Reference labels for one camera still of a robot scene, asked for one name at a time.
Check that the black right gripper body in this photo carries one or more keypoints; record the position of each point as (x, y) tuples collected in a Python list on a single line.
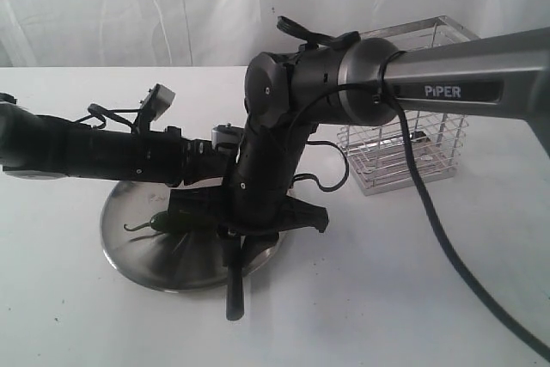
[(256, 185)]

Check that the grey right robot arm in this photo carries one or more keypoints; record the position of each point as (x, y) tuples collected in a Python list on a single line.
[(367, 83)]

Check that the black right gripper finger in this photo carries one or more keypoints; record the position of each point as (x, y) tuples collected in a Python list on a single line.
[(255, 245)]

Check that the white backdrop curtain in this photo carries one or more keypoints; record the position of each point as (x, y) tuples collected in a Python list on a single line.
[(219, 32)]

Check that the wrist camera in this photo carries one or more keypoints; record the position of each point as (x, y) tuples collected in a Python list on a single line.
[(226, 139), (155, 104)]

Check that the wire mesh utensil holder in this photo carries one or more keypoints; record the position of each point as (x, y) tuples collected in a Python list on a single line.
[(376, 154)]

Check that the round stainless steel plate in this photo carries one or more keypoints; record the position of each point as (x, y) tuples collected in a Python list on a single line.
[(182, 260)]

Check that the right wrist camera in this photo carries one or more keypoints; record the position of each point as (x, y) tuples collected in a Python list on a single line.
[(226, 139)]

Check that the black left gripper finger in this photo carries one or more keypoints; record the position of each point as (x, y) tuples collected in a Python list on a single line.
[(199, 205)]

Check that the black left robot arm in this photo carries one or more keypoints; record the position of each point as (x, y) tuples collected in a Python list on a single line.
[(104, 145)]

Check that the black handled knife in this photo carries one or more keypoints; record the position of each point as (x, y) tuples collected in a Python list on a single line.
[(235, 294)]

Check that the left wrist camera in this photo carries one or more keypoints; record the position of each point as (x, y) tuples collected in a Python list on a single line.
[(155, 104)]

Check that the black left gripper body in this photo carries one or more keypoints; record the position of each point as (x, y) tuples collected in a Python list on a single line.
[(200, 163)]

